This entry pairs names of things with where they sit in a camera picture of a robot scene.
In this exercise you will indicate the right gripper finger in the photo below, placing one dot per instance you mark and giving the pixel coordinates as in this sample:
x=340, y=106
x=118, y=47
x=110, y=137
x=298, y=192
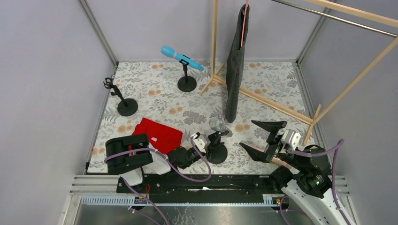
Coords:
x=255, y=154
x=272, y=127

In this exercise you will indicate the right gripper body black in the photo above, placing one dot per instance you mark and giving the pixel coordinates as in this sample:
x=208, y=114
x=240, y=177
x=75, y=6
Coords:
x=273, y=144

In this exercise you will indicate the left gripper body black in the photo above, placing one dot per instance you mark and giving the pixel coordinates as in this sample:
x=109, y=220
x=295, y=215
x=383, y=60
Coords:
x=212, y=139

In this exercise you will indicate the pink beige microphone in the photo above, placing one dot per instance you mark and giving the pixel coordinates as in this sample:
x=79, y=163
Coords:
x=279, y=162

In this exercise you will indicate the black mic stand front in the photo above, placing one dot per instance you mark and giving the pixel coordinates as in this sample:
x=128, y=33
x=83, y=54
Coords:
x=216, y=152

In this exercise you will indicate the black mic stand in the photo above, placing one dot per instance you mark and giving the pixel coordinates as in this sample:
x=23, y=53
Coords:
x=216, y=152
x=127, y=106

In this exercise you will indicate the silver microphone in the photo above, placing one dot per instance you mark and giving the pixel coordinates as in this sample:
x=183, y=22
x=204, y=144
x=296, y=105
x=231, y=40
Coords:
x=217, y=124

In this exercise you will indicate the black mic stand moved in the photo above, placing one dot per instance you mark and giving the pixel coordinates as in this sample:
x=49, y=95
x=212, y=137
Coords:
x=186, y=83

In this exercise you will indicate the blue microphone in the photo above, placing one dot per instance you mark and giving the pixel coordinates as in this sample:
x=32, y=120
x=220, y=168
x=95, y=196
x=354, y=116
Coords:
x=171, y=53

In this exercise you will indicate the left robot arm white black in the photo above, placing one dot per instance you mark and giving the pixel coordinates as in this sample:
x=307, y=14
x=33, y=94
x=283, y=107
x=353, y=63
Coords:
x=129, y=156

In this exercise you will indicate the red folded cloth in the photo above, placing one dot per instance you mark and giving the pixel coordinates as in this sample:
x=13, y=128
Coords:
x=163, y=138

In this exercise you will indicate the dark grey hanging garment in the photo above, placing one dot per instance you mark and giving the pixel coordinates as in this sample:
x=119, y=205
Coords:
x=235, y=66

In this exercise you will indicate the pink clothes hanger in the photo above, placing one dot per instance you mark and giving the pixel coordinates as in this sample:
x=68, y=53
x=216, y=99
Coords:
x=244, y=20

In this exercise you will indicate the metal rack rod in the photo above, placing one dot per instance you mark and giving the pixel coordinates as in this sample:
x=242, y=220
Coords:
x=336, y=18

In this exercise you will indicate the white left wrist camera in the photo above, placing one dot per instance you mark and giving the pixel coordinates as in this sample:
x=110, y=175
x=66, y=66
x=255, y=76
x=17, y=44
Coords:
x=199, y=141

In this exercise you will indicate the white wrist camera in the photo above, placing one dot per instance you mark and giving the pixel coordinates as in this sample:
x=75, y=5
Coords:
x=290, y=139
x=199, y=141

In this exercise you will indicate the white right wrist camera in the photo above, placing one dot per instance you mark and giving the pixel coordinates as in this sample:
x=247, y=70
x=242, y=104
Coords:
x=290, y=139

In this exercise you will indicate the wooden clothes rack frame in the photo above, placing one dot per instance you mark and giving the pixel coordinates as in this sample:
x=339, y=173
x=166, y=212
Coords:
x=318, y=115

